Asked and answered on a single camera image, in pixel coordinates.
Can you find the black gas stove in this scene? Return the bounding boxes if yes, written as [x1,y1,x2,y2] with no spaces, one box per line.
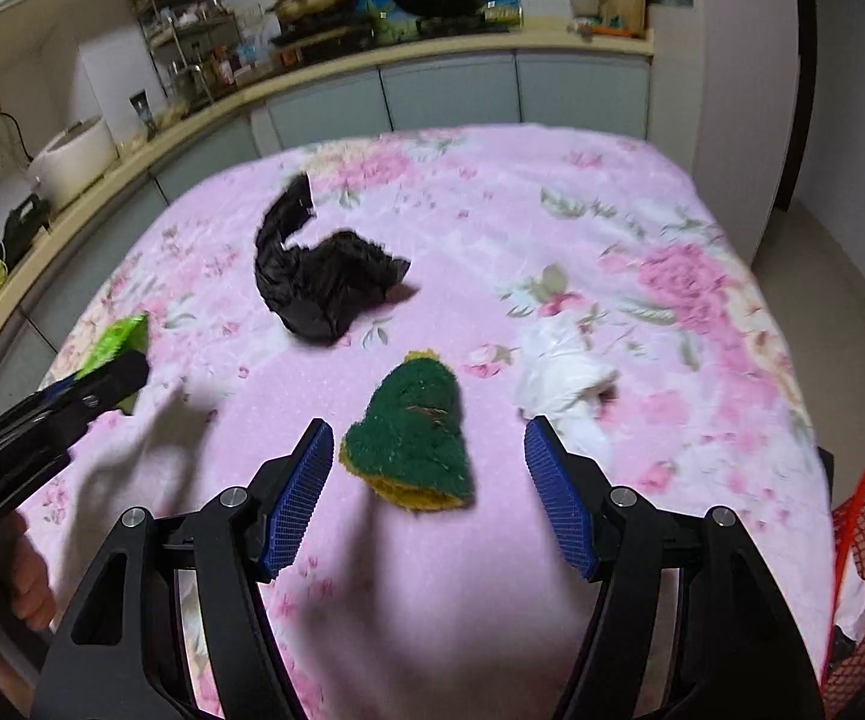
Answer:
[271,15,524,65]

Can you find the green scouring sponge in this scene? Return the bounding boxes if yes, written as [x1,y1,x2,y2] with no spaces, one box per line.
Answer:
[338,349,474,512]

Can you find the white crumpled plastic bag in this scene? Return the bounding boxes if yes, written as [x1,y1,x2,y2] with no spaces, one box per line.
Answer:
[513,313,621,466]

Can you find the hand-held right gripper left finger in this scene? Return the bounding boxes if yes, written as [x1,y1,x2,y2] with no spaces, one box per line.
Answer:
[31,420,335,720]

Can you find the beige pan with lid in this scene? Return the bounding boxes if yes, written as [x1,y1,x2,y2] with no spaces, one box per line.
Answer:
[268,0,362,20]

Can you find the small dark packet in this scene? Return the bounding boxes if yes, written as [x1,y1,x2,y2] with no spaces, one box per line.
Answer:
[130,92,156,140]

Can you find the person's left hand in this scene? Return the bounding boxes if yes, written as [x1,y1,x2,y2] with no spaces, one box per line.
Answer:
[5,536,56,631]

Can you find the black countertop appliance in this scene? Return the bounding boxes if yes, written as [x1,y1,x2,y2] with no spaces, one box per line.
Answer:
[1,195,55,263]

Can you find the white rice cooker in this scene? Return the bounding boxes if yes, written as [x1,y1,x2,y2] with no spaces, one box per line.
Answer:
[28,116,119,211]

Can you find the pink floral tablecloth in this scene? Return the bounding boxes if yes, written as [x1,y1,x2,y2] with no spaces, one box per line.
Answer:
[16,124,834,720]

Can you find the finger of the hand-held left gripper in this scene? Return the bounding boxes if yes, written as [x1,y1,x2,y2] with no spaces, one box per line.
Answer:
[43,351,150,451]

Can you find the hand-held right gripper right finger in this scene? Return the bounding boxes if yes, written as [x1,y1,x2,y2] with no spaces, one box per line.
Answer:
[524,416,827,720]

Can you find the metal spice rack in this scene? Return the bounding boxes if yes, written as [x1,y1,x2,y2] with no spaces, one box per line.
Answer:
[133,0,242,110]

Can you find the black plastic bag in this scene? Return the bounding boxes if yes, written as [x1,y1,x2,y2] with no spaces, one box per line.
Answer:
[253,171,413,346]

